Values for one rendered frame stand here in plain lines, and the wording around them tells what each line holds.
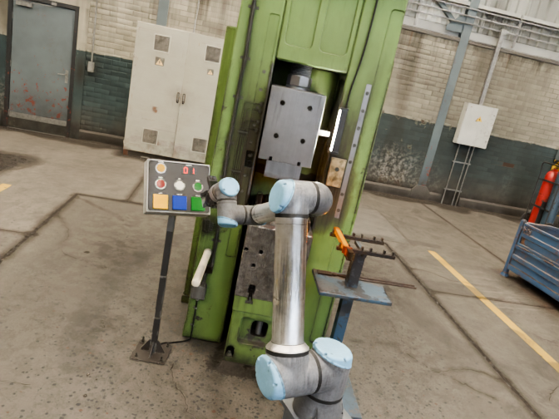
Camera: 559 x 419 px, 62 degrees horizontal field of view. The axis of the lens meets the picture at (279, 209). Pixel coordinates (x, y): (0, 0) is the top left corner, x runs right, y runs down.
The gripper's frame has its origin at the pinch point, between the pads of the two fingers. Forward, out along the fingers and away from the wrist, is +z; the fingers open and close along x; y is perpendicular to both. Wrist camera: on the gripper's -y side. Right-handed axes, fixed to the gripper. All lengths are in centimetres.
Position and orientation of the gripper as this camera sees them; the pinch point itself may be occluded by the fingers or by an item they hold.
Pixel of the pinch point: (204, 198)
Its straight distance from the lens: 244.4
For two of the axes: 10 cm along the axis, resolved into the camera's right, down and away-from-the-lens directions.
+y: 0.3, 9.8, -1.9
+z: -4.6, 1.8, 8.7
